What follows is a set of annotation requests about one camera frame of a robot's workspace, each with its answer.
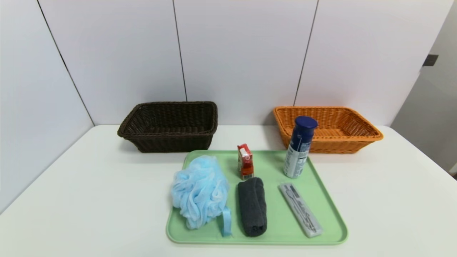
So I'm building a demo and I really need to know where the red milk carton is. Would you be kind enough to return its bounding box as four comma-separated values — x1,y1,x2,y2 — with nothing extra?
237,143,254,180

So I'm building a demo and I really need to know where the light blue bath loofah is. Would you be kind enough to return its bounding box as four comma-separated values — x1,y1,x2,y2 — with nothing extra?
171,155,232,237

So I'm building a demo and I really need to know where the blue white spray can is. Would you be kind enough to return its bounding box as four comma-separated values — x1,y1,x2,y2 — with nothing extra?
283,116,318,179

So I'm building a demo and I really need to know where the dark grey towel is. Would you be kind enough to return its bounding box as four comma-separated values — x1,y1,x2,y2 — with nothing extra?
238,177,267,237

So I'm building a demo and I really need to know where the dark brown wicker basket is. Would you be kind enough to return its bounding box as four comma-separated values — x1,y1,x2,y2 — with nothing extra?
117,101,218,153

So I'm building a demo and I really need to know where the orange wicker basket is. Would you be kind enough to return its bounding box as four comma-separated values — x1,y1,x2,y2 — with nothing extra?
273,106,384,154

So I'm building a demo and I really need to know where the light green plastic tray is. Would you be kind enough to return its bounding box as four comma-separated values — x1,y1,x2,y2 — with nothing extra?
166,150,348,246

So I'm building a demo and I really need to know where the clear plastic compass case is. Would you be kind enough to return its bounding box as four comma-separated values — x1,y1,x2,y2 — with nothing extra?
278,183,323,238

